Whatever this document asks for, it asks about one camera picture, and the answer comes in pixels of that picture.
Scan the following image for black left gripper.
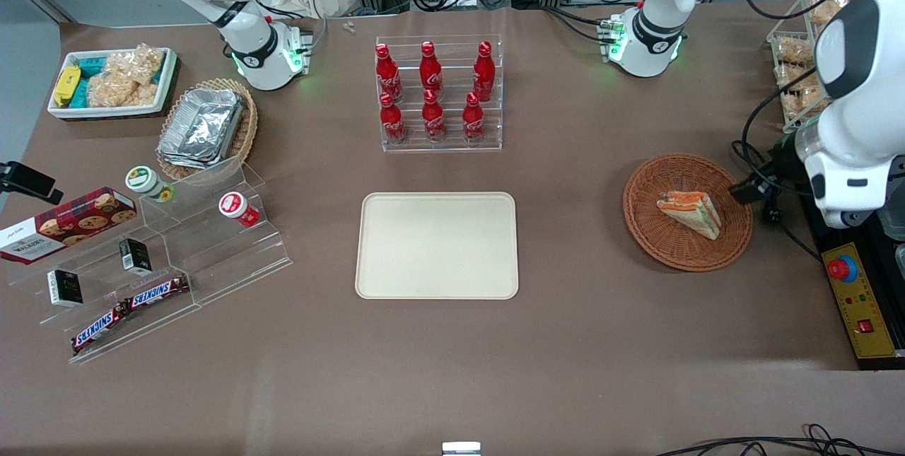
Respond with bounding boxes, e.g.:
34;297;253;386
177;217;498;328
769;144;804;185

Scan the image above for triangular sandwich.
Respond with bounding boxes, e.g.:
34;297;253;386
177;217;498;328
656;191;723;241

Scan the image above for round brown wicker basket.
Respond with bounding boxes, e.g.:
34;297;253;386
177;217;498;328
622;153;754;273

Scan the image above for beige plastic tray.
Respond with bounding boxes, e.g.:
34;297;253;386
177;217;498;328
355;192;520;300

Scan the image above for foil trays in basket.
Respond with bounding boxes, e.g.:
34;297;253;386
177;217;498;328
156;78;259;182

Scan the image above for clear bag of fried snacks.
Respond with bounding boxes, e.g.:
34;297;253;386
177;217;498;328
774;37;815;65
808;0;851;25
781;86;828;122
776;64;821;93

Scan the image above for red emergency stop button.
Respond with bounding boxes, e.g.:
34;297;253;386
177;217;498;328
829;255;859;283

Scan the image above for steel pan insert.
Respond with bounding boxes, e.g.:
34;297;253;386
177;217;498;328
877;180;905;242

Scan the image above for black table machine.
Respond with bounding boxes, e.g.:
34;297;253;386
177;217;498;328
799;180;905;372

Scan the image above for yellow control panel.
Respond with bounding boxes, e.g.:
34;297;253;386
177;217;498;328
820;242;899;361

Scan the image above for red cola bottle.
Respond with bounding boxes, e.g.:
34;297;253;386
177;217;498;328
379;92;408;145
421;90;447;144
462;92;486;144
375;42;404;104
472;41;496;103
419;41;444;100

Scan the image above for clear acrylic bottle rack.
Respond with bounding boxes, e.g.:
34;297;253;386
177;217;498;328
375;35;504;153

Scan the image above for red lid cup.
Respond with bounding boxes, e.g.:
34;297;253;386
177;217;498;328
218;191;261;229

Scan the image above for clear acrylic step display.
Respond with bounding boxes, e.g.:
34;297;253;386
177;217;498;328
7;156;294;366

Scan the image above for stack of foil containers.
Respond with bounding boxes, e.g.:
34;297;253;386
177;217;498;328
157;88;245;169

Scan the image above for green lid cup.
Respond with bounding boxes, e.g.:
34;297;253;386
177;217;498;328
125;165;175;204

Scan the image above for Snickers chocolate bar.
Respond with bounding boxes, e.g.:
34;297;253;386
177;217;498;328
127;274;192;311
71;303;132;355

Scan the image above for small black white box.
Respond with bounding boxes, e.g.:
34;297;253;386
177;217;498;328
118;238;153;277
47;269;84;309

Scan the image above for clear bag of rice crackers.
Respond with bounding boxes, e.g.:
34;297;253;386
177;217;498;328
86;44;168;110

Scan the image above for white rectangular snack bin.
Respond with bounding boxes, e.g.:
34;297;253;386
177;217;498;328
47;47;180;122

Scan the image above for teal snack pack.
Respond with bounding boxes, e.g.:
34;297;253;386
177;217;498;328
71;57;108;110

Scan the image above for red tartan cookie box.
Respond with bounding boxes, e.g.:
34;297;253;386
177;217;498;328
0;187;138;266

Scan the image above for yellow snack pack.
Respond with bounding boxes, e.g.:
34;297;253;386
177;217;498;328
54;65;83;107

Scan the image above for black clamp device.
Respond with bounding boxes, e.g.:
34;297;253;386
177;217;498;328
0;161;64;205

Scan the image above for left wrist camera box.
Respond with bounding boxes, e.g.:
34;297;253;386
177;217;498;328
730;175;777;206

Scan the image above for black power cable with plug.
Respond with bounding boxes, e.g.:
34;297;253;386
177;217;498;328
730;139;824;262

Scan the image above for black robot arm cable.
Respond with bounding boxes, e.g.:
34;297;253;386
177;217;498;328
739;0;905;177

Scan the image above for white wire rack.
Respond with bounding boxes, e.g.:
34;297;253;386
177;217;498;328
767;0;884;134

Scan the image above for black floor cables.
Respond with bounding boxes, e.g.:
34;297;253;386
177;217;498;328
654;424;905;456

